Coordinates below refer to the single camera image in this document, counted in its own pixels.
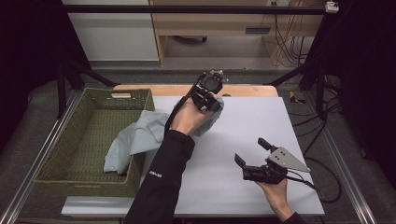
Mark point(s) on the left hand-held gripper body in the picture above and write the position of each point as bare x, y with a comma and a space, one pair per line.
209, 85

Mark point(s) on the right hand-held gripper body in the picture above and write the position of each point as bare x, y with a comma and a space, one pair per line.
274, 168

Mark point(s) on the light grey cloth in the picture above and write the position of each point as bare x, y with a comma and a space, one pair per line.
140, 137

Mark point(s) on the green woven basket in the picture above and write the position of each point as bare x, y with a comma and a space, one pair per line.
90, 137

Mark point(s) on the person's right hand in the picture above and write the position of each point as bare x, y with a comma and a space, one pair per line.
275, 196

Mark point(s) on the person's left hand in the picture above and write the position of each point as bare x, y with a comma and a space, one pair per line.
188, 118

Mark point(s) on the white table board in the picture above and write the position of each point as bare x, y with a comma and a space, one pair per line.
243, 133

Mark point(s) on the wooden table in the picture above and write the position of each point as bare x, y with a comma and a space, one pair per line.
174, 90

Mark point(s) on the yellow and black tool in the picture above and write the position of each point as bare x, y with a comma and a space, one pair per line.
295, 98

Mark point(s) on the wooden desk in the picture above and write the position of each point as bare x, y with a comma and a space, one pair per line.
218, 25

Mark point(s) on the black stand leg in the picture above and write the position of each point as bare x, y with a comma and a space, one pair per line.
84, 73
305, 74

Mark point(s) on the white cabinet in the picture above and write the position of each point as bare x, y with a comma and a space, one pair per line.
115, 34

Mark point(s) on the white small device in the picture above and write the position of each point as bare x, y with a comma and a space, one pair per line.
332, 6

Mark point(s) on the metal rail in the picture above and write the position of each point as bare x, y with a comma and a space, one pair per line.
345, 174
37, 149

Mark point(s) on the black frame bar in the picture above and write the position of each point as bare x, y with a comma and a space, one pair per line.
186, 9

